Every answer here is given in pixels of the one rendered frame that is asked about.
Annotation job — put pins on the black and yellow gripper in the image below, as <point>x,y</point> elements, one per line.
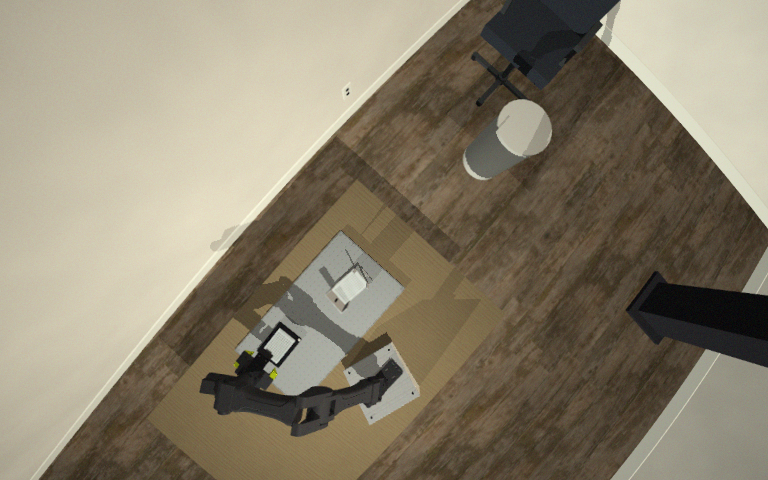
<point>266,379</point>

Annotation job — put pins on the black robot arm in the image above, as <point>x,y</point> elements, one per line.
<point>235,395</point>

